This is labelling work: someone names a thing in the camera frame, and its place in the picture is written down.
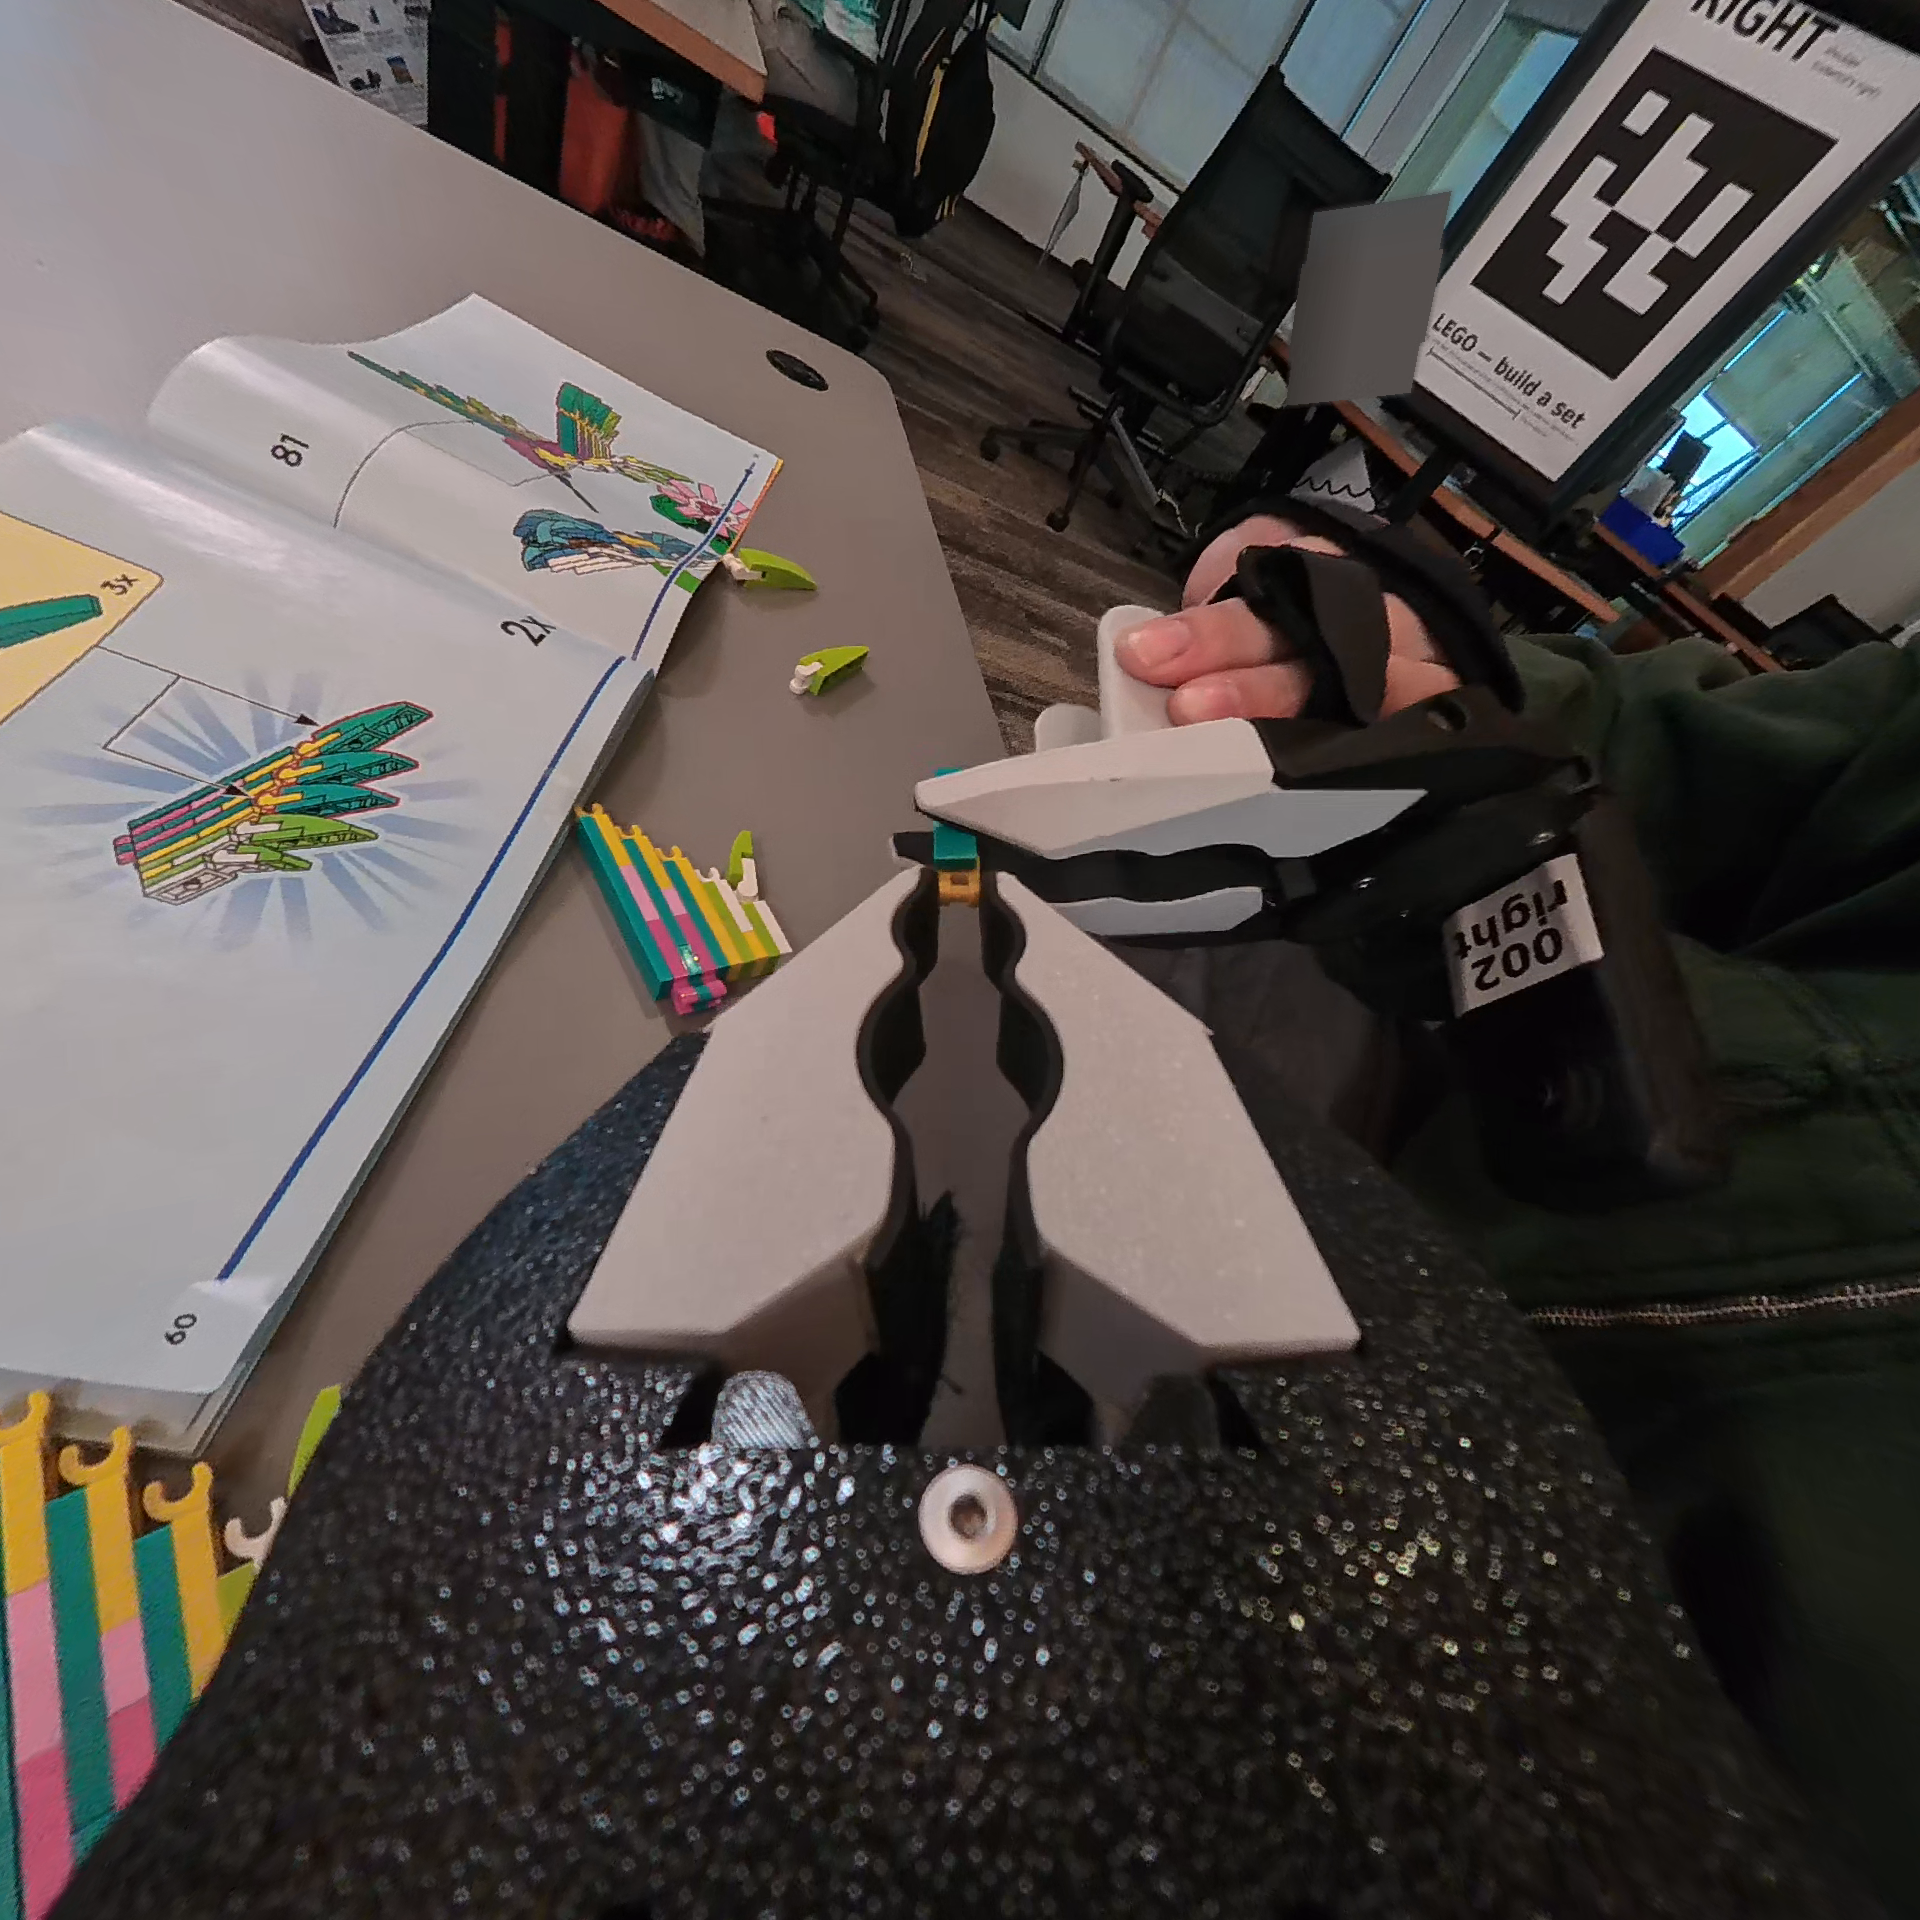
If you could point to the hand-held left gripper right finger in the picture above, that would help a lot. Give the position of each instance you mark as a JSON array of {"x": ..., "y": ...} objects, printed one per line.
[{"x": 1170, "y": 1186}]

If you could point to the lime green lego piece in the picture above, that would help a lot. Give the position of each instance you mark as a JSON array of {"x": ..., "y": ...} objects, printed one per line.
[
  {"x": 315, "y": 1434},
  {"x": 781, "y": 569},
  {"x": 837, "y": 670}
]

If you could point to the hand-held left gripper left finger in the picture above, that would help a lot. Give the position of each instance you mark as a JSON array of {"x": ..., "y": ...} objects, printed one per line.
[{"x": 744, "y": 1172}]

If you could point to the person's right hand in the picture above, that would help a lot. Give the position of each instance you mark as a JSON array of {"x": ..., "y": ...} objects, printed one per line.
[{"x": 1424, "y": 595}]

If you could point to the small wooden side table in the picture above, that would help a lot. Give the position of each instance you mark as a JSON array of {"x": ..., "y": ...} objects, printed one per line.
[{"x": 1118, "y": 187}]

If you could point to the black office chair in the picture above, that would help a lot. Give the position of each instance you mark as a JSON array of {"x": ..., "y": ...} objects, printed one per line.
[{"x": 1216, "y": 286}]

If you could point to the wooden edged background desk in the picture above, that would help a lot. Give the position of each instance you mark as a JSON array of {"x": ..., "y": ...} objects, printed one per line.
[{"x": 1515, "y": 549}]

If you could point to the printed paper sheet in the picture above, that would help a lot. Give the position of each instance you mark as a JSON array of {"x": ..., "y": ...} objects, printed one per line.
[{"x": 370, "y": 53}]

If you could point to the black backpack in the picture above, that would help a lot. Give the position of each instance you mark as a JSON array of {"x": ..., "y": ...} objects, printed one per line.
[{"x": 938, "y": 113}]

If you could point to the person's right forearm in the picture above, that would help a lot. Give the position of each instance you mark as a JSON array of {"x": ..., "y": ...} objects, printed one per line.
[{"x": 1742, "y": 780}]

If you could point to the white sign board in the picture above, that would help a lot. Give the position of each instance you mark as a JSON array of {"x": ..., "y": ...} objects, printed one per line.
[{"x": 1652, "y": 225}]

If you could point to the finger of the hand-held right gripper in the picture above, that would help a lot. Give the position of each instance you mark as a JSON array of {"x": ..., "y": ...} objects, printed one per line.
[
  {"x": 1187, "y": 912},
  {"x": 1127, "y": 773}
]

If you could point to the dark green jacket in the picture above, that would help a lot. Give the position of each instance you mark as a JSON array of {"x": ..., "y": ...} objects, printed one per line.
[{"x": 1726, "y": 1502}]

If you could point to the large striped lego wing assembly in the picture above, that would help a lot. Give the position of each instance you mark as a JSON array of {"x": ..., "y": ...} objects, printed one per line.
[{"x": 91, "y": 1680}]

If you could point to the small striped lego wing assembly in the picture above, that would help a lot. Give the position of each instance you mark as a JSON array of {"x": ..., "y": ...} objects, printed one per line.
[{"x": 675, "y": 916}]

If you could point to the white zigzag paper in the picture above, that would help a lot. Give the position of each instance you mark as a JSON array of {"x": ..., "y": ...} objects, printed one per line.
[{"x": 1334, "y": 485}]

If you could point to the blue storage bin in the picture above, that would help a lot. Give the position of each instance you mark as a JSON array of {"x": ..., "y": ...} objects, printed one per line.
[{"x": 1639, "y": 529}]

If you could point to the teal and yellow lego piece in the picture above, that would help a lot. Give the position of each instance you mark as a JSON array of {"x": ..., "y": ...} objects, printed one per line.
[{"x": 957, "y": 848}]

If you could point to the lego instruction booklet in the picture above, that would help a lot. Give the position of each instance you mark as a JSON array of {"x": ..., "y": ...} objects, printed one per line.
[{"x": 344, "y": 975}]

